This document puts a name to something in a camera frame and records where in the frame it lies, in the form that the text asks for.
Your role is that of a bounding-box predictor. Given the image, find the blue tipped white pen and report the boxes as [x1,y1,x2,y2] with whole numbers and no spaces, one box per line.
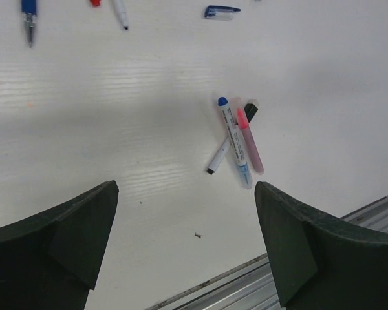
[217,97,253,189]

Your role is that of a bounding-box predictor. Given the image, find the black cap marker centre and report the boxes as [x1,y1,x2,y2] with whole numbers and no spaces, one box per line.
[206,99,259,175]

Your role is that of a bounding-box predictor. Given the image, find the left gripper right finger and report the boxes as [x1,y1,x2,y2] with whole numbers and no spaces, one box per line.
[255,182,388,309]

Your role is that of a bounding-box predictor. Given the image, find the aluminium rail frame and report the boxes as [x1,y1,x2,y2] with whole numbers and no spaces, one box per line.
[156,181,388,309]

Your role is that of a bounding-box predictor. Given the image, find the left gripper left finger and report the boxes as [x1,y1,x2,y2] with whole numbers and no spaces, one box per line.
[0,181,119,309]

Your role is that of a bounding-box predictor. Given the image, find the blue clip pen cap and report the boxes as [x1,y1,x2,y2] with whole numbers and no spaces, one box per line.
[204,5,241,21]

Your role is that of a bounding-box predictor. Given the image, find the red transparent pen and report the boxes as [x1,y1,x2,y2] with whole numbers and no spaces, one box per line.
[229,97,264,174]

